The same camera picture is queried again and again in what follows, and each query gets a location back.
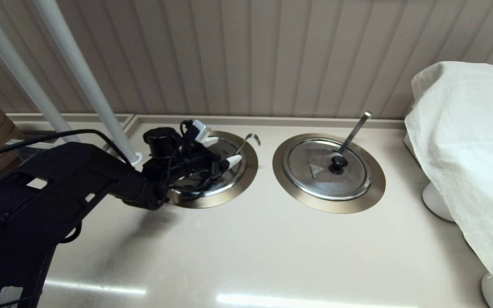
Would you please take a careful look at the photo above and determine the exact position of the steel lid with black knob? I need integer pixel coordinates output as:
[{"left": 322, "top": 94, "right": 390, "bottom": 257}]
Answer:
[
  {"left": 282, "top": 138, "right": 372, "bottom": 201},
  {"left": 167, "top": 136, "right": 247, "bottom": 197}
]

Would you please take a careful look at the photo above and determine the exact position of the bronze round well rim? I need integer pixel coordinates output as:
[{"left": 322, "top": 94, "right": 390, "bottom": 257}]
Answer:
[
  {"left": 273, "top": 133, "right": 386, "bottom": 214},
  {"left": 161, "top": 131, "right": 259, "bottom": 209}
]

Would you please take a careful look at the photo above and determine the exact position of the grey metal pole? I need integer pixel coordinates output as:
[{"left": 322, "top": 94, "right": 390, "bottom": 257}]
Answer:
[
  {"left": 0, "top": 0, "right": 78, "bottom": 144},
  {"left": 35, "top": 0, "right": 143, "bottom": 166}
]

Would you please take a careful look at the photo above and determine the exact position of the white cloth cover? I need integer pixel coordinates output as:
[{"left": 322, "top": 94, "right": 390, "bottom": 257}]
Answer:
[{"left": 405, "top": 61, "right": 493, "bottom": 278}]

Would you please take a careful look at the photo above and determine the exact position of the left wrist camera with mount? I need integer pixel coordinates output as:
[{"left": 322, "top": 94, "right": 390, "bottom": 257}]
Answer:
[{"left": 143, "top": 121, "right": 211, "bottom": 159}]

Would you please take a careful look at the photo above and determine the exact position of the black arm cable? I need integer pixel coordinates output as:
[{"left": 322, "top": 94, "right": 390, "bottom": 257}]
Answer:
[{"left": 0, "top": 129, "right": 134, "bottom": 167}]

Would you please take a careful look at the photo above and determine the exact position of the right ladle handle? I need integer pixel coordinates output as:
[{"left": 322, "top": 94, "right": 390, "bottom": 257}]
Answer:
[{"left": 339, "top": 112, "right": 373, "bottom": 155}]

